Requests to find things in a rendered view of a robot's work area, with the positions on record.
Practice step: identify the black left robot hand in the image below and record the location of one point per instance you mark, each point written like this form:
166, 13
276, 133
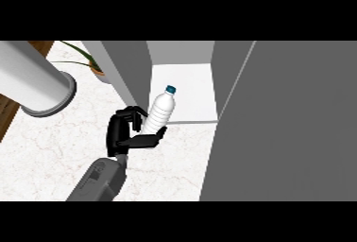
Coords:
118, 135

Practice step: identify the white water bottle blue cap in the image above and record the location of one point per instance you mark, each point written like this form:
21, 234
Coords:
160, 108

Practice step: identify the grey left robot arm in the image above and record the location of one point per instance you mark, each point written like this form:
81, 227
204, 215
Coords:
101, 181

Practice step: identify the grey cabinet with white shelf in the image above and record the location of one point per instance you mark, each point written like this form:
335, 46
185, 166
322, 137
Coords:
186, 91

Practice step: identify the dark grey cabinet door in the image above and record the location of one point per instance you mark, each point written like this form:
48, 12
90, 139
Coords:
288, 126

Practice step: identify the potted green plant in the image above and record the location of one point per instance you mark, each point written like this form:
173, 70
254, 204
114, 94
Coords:
95, 68

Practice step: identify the white cylinder with grey rim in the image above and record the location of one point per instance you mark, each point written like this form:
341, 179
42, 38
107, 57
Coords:
28, 78

